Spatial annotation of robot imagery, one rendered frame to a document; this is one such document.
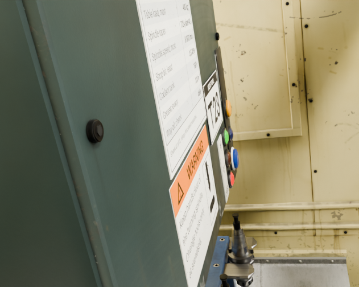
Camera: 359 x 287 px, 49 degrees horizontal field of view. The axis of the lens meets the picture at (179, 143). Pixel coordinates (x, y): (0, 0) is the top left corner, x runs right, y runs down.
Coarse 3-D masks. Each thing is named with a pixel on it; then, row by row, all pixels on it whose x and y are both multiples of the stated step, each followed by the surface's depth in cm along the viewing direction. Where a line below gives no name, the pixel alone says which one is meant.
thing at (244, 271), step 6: (228, 264) 94; (234, 264) 94; (240, 264) 93; (246, 264) 93; (228, 270) 92; (234, 270) 91; (240, 270) 91; (246, 270) 91; (252, 270) 91; (228, 276) 90; (234, 276) 90; (240, 276) 89; (246, 276) 89
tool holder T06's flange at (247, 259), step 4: (252, 248) 96; (252, 252) 96; (228, 256) 96; (232, 256) 95; (244, 256) 94; (248, 256) 94; (252, 256) 94; (232, 260) 95; (236, 260) 94; (240, 260) 93; (244, 260) 93; (248, 260) 94; (252, 260) 95
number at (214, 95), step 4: (216, 88) 52; (212, 92) 49; (216, 92) 51; (212, 96) 48; (216, 96) 51; (212, 100) 48; (216, 100) 51; (212, 104) 48; (216, 104) 51; (216, 108) 50; (220, 108) 53; (216, 112) 50; (220, 112) 53; (216, 116) 50; (220, 116) 53; (216, 120) 50; (216, 124) 49
